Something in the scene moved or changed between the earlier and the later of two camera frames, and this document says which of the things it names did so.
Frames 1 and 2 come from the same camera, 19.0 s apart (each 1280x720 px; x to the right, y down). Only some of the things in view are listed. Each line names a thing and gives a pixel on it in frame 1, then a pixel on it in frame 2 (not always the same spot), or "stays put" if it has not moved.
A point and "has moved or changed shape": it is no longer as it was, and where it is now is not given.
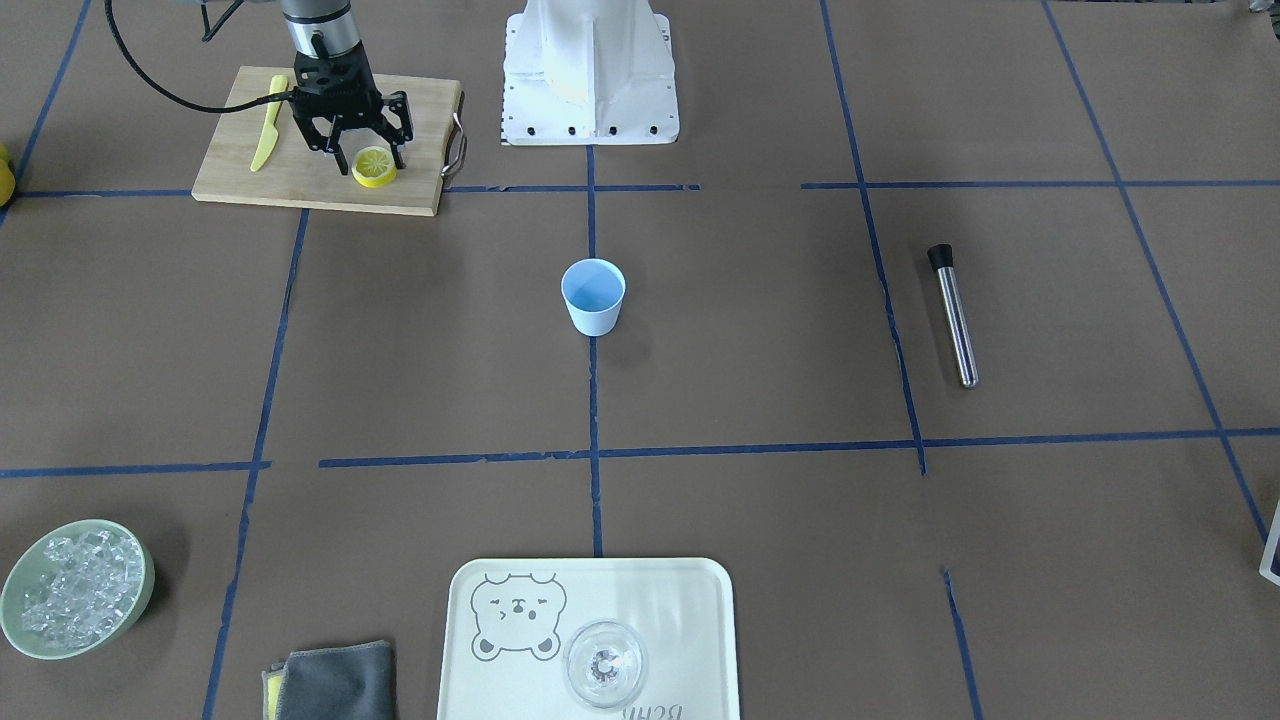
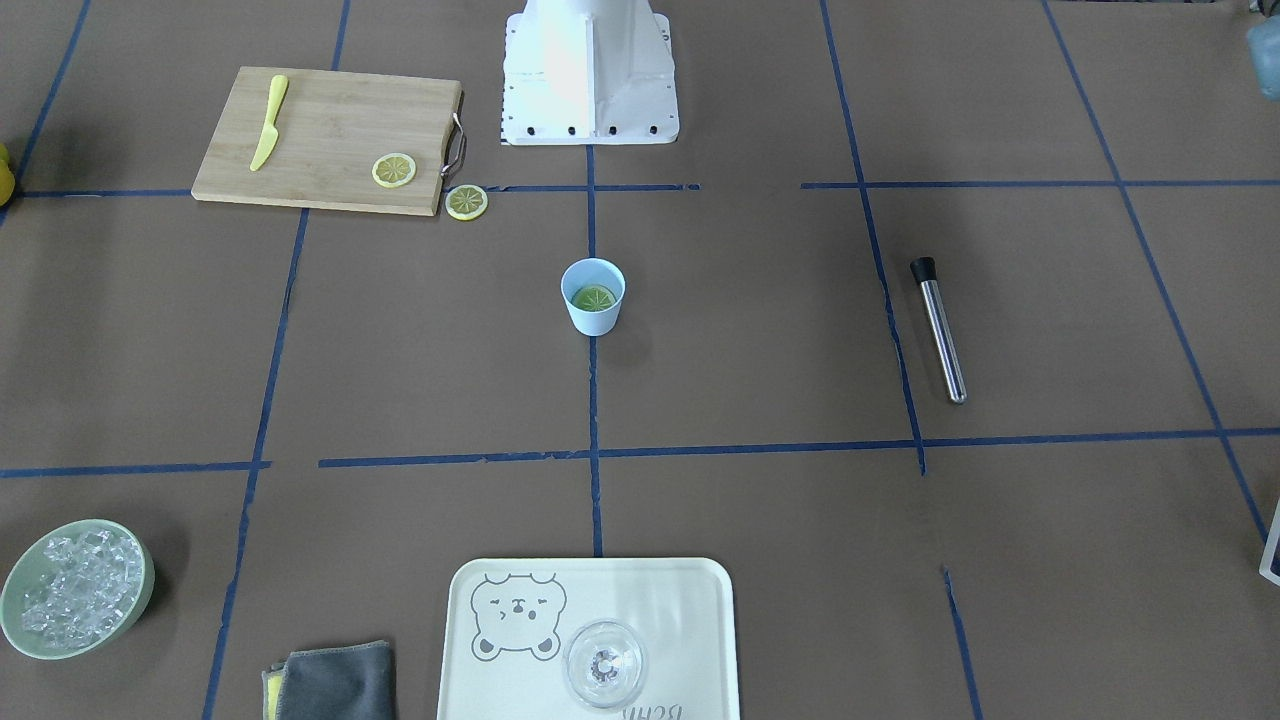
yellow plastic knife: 279,84 stays put
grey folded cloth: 343,682 stays put
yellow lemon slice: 373,166 has moved or changed shape
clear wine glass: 604,664 stays put
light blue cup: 593,290 stays put
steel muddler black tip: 942,259 to 924,270
